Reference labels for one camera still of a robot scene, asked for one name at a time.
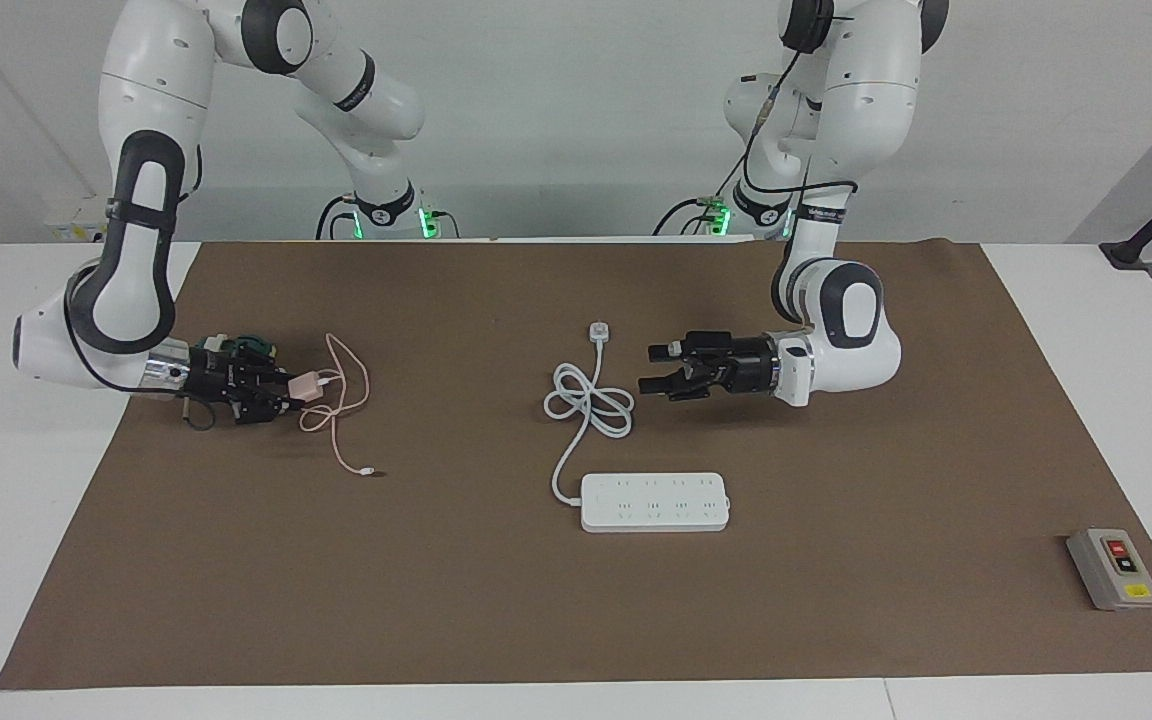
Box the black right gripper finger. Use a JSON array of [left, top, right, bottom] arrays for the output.
[[239, 360, 301, 391], [237, 393, 304, 427]]

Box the pink charger cable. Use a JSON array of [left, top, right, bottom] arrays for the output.
[[298, 333, 378, 478]]

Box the white power strip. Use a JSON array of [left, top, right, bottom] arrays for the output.
[[579, 472, 732, 534]]

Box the brown table mat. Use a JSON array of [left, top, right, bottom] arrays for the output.
[[0, 240, 1152, 691]]

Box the green knife switch yellow base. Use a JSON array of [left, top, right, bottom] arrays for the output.
[[198, 334, 280, 367]]

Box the white power strip cord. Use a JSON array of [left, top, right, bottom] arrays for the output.
[[543, 320, 636, 507]]

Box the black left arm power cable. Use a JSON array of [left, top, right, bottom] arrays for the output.
[[651, 155, 747, 239]]

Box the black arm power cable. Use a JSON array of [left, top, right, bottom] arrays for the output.
[[651, 155, 747, 239], [314, 193, 362, 241]]

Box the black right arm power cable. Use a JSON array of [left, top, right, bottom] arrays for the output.
[[314, 193, 362, 241]]

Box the white wall socket box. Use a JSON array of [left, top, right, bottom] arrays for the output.
[[46, 213, 105, 243]]

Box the grey on-off switch box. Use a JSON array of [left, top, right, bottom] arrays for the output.
[[1066, 527, 1152, 612]]

